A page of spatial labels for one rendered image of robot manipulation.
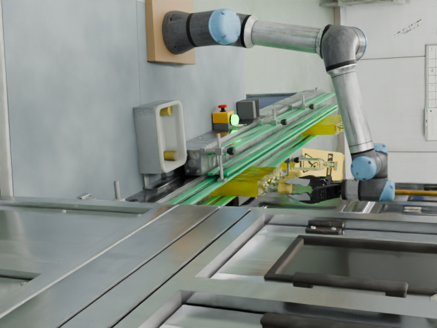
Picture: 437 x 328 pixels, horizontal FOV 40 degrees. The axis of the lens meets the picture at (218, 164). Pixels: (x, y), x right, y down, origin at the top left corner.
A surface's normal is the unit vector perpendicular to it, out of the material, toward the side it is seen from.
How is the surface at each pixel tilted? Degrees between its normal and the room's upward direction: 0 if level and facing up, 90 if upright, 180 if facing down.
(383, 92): 90
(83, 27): 0
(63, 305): 90
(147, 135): 90
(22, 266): 90
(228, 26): 12
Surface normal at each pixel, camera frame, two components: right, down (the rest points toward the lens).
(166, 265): -0.08, -0.97
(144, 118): -0.40, 0.23
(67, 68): 0.91, 0.01
